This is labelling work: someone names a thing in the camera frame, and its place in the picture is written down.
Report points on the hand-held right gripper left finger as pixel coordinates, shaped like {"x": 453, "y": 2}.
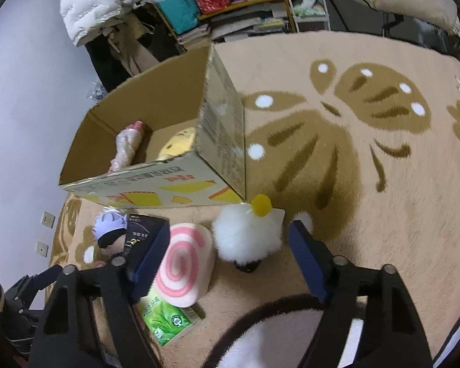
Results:
{"x": 153, "y": 260}

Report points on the beige printed blanket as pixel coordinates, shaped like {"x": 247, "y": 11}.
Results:
{"x": 368, "y": 218}

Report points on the beige coat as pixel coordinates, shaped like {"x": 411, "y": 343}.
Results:
{"x": 138, "y": 57}

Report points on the pink plush toy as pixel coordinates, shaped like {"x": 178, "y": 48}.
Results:
{"x": 126, "y": 142}

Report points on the white puffer jacket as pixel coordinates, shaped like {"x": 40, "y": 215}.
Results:
{"x": 92, "y": 4}

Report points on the plastic bag of toys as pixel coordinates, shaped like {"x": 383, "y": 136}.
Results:
{"x": 96, "y": 92}

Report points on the wall socket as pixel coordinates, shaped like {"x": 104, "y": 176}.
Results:
{"x": 48, "y": 219}
{"x": 42, "y": 249}

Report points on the white fluffy plush toy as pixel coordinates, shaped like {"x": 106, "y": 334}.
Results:
{"x": 245, "y": 234}

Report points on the yellow plush toy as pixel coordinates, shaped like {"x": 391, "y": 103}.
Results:
{"x": 176, "y": 143}

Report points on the black coat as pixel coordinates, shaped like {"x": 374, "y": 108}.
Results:
{"x": 107, "y": 69}

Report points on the white-haired plush doll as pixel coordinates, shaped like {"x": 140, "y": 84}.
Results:
{"x": 109, "y": 230}

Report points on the cardboard box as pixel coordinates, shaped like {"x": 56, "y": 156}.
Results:
{"x": 222, "y": 122}

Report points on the teal bag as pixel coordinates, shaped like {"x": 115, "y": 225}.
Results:
{"x": 176, "y": 7}

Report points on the green tissue pack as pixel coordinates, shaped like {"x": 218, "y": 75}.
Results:
{"x": 165, "y": 318}

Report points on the white trolley cart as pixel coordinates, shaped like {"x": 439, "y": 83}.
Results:
{"x": 310, "y": 18}

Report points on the stack of books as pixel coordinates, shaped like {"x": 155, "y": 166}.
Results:
{"x": 234, "y": 27}

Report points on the wooden shelf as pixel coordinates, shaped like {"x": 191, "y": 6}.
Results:
{"x": 245, "y": 4}

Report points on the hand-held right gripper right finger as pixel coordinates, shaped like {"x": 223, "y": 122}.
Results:
{"x": 306, "y": 260}

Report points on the pink swirl plush roll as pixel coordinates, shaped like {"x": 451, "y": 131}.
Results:
{"x": 180, "y": 264}

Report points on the small black box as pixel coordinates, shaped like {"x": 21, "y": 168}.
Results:
{"x": 138, "y": 234}

